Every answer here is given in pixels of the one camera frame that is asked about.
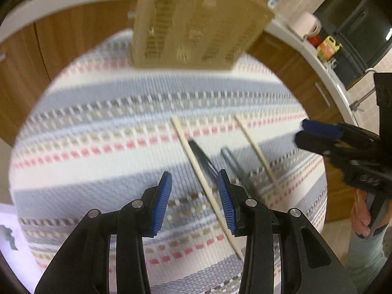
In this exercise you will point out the dark kitchen window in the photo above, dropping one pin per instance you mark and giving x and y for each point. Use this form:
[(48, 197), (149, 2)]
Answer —
[(358, 21)]

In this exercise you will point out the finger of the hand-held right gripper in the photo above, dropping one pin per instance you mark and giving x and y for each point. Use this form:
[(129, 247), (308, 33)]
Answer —
[(321, 128), (315, 142)]

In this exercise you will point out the chrome sink faucet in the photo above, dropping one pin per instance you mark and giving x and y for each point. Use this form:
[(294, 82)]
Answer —
[(363, 99)]

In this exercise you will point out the white printed sheet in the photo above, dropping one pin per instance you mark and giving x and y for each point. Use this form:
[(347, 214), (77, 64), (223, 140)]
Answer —
[(12, 235)]

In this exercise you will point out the small metal tap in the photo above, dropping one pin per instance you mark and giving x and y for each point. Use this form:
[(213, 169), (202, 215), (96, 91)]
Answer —
[(333, 63)]

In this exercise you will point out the red container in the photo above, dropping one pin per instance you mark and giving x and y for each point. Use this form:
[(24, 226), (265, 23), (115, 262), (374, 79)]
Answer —
[(314, 40)]

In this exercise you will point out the white electric kettle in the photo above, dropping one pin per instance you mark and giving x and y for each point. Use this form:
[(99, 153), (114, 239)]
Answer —
[(306, 24)]

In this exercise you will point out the wooden chopstick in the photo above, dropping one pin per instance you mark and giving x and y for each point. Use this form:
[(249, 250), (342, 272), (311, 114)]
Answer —
[(199, 171), (254, 147)]

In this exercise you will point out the tan plastic utensil basket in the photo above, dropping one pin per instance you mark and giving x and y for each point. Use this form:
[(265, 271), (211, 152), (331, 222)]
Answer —
[(190, 21)]

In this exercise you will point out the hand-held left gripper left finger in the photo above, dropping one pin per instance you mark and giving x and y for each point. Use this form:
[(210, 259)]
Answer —
[(160, 208)]

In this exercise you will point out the yellow plastic bottle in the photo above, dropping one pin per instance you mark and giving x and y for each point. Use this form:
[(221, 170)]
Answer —
[(329, 47)]

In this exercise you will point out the black plastic fork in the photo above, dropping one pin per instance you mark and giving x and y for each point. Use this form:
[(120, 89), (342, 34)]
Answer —
[(235, 165)]

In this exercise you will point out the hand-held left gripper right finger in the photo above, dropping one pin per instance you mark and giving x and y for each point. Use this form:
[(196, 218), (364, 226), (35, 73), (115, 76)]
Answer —
[(228, 205)]

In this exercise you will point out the striped woven tablecloth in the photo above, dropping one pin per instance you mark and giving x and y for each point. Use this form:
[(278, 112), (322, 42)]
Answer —
[(107, 128)]

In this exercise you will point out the person's jeans leg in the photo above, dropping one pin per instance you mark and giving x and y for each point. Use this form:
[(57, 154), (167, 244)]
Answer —
[(364, 257)]

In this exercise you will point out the person's right hand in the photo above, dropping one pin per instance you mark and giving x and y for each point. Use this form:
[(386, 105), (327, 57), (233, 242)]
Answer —
[(360, 217)]

